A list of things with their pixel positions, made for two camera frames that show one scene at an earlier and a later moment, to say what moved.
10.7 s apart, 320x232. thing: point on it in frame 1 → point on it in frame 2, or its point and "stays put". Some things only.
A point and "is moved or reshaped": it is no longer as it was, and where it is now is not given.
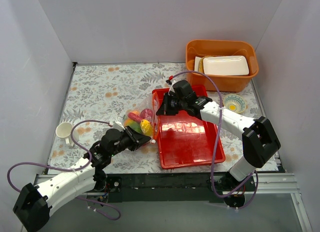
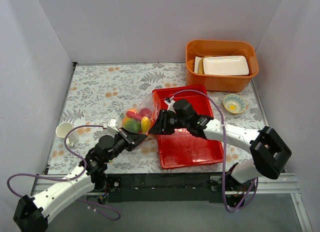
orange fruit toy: [136, 112] is moved or reshaped
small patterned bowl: [234, 102] stays put
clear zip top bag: [143, 117] stays put
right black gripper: [168, 104] → [162, 122]
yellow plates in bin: [201, 63] stays put
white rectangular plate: [225, 65] stays put
